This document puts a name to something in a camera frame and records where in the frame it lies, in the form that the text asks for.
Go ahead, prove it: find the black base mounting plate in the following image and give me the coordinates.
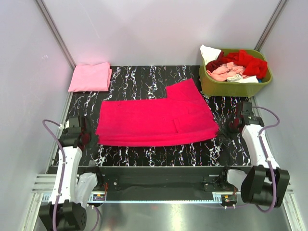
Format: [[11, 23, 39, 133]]
[[76, 166, 247, 202]]

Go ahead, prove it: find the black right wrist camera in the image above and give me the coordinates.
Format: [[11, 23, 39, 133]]
[[238, 102, 264, 127]]

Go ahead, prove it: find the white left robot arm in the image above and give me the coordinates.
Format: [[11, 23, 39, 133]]
[[38, 129, 104, 231]]

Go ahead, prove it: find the folded pink t shirt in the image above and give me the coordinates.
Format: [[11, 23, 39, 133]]
[[68, 62, 112, 92]]

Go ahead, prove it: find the left aluminium corner post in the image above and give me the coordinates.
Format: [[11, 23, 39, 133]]
[[34, 0, 76, 70]]

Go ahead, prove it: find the magenta t shirt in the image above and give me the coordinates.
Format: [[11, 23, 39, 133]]
[[96, 78, 218, 147]]

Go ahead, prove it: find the black marbled table mat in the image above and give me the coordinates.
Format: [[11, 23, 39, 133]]
[[64, 65, 251, 167]]

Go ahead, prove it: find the right aluminium corner post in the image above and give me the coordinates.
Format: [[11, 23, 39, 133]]
[[254, 0, 289, 51]]

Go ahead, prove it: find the aluminium frame rail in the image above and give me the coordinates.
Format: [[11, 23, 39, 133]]
[[32, 174, 293, 194]]

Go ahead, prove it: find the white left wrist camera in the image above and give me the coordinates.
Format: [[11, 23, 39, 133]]
[[63, 116, 86, 134]]

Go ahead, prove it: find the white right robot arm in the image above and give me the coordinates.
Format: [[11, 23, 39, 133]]
[[218, 116, 290, 213]]

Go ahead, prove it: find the aluminium corner post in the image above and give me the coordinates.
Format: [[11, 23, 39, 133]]
[[34, 0, 76, 70], [254, 0, 289, 51]]

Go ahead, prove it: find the olive green plastic basket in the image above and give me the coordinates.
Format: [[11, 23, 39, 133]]
[[199, 49, 272, 97]]

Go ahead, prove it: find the white cloth in basket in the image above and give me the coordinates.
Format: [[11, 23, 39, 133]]
[[200, 45, 221, 65]]

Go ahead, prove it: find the dark red garment in basket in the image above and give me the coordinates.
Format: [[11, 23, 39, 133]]
[[205, 51, 224, 72]]

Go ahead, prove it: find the peach garment in basket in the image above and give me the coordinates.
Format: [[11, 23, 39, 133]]
[[206, 62, 246, 81]]

